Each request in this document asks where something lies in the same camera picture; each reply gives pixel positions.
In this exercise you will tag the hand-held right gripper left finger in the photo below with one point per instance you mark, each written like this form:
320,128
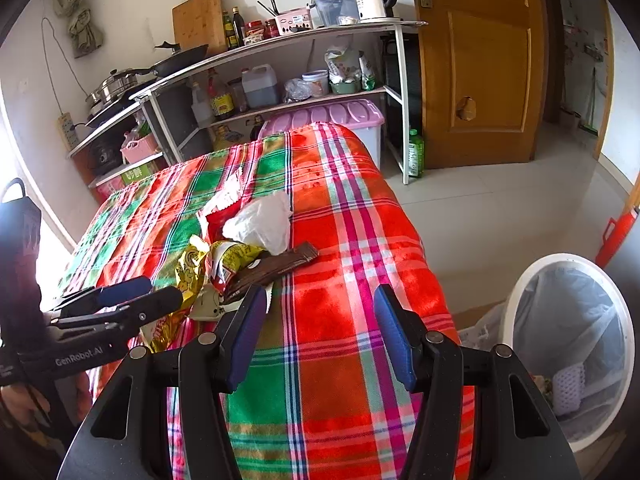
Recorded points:
245,340

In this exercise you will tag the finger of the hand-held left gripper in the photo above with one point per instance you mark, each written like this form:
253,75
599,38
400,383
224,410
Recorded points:
122,291
155,305

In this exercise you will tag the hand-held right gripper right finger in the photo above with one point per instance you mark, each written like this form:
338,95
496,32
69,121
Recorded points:
395,340

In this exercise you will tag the gold snack wrapper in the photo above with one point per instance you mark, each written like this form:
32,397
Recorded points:
185,270

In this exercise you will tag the small white packet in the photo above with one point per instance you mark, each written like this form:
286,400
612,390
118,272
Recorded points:
207,305

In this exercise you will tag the brown snack wrapper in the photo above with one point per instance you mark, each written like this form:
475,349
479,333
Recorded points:
280,267

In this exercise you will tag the yellow red snack wrapper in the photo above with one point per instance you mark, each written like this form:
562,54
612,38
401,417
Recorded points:
235,257

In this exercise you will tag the white plastic bag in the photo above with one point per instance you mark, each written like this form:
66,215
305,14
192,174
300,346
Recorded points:
260,225

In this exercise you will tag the red white snack wrapper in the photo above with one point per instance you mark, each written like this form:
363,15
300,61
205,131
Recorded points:
220,205

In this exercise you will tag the white round trash bin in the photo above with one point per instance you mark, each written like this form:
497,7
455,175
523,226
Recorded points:
515,320

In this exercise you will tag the white foam fruit net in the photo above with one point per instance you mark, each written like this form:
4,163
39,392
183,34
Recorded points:
569,389

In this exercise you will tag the person's left hand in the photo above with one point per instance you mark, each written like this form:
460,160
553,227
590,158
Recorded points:
22,405

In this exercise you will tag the red green plaid tablecloth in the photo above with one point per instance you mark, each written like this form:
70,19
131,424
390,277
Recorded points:
340,270

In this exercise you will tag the green pink cardboard box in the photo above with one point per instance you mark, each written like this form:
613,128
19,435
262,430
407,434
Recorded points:
135,172

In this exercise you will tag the pink woven basket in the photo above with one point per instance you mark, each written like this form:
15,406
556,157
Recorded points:
140,149

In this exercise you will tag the white power strip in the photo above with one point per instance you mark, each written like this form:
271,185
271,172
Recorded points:
65,132

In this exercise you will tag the low white metal shelf rack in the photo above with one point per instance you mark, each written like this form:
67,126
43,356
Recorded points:
100,132

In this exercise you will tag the translucent bin liner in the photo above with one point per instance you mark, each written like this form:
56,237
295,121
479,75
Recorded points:
565,320

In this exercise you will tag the black induction cooker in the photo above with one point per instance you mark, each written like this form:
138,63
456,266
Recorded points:
110,112

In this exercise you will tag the green drink bottle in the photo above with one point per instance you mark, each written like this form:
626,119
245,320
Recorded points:
415,155

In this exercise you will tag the clear plastic bottle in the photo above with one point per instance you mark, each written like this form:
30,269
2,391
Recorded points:
201,107

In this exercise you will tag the steel steamer pot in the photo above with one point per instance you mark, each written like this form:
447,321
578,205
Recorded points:
117,85

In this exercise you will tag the soy sauce bottle yellow label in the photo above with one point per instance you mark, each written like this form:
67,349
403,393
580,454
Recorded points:
221,100

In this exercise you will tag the storage bin with pink lid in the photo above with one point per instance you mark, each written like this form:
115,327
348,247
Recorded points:
325,112

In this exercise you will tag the clear jerry can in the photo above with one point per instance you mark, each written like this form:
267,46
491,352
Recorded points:
260,87

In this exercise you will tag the black frying pan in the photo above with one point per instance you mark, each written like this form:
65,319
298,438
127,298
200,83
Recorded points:
185,57

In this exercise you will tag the crumpled clear plastic bag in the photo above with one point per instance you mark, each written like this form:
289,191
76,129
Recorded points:
296,91

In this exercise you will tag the hanging knotted cloth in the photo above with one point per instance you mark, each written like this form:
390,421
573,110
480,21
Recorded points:
80,15

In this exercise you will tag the white plastic tub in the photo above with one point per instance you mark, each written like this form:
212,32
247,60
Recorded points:
315,84

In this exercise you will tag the green white packet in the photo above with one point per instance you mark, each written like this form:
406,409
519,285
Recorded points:
368,72

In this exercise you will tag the green oil bottle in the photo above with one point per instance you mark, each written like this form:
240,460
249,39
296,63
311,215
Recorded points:
229,32

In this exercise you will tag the white printed snack bag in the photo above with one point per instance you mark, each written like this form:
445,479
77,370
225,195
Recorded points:
342,65

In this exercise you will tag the wooden cutting board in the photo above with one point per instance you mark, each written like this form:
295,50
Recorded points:
197,20

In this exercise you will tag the dark sauce bottle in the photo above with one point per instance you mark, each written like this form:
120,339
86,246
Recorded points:
238,27

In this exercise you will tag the red sauce jar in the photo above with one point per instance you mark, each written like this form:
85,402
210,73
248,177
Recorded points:
271,28
254,31

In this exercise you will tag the wooden door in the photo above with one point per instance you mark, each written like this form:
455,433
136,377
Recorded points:
480,60

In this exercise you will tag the tall white metal shelf rack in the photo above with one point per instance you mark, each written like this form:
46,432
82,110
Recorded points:
280,40

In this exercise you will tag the pink chopstick holder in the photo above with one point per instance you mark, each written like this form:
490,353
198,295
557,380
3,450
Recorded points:
295,21

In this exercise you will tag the black chopsticks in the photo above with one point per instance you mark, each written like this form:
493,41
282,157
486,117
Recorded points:
270,6

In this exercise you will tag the clear lidded storage container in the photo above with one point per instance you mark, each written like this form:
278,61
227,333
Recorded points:
335,10

